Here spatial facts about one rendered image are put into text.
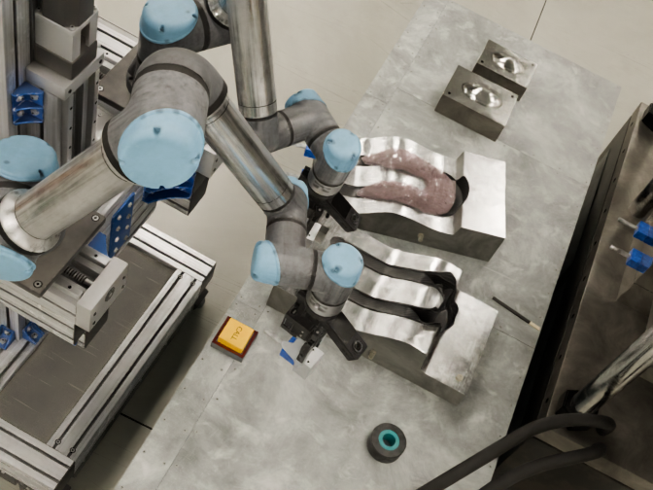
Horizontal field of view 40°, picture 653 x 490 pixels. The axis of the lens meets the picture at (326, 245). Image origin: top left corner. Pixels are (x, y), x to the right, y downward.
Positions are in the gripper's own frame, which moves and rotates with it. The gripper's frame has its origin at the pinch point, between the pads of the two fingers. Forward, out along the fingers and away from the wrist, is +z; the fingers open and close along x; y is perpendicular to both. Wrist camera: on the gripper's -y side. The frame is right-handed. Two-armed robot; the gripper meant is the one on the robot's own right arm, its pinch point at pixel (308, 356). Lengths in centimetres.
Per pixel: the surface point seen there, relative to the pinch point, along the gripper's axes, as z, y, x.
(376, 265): 7.3, 2.3, -35.3
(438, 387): 11.4, -26.2, -20.8
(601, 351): 16, -55, -63
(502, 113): 8, 3, -108
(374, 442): 11.5, -21.7, 0.4
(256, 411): 15.1, 2.6, 10.1
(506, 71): 9, 11, -126
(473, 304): 9, -22, -45
